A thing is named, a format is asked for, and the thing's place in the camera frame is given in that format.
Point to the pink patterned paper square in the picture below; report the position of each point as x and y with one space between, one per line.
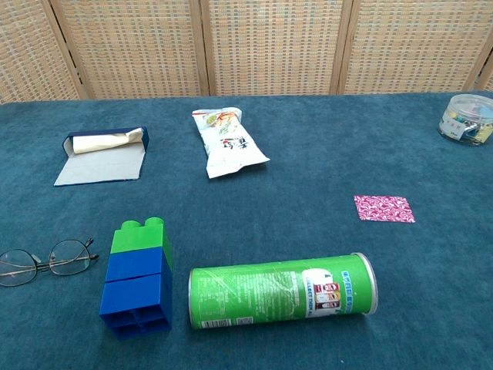
385 209

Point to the white snack bag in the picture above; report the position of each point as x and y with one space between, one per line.
227 146

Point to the blue carpet table cover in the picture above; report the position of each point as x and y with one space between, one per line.
308 173

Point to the green chip can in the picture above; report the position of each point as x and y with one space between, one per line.
269 294

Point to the green toy building block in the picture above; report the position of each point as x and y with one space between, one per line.
136 239

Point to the blue toy building block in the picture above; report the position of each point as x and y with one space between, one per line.
135 264
131 294

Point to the woven folding screen panel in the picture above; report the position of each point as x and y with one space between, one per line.
487 83
135 46
27 50
412 46
273 46

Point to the open blue cardboard box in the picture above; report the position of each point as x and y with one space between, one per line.
100 169

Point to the cream paper sheet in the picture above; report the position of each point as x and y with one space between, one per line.
96 143

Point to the clear jar of binder clips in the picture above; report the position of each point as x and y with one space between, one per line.
462 119

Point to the thin metal frame eyeglasses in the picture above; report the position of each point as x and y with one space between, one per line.
68 257

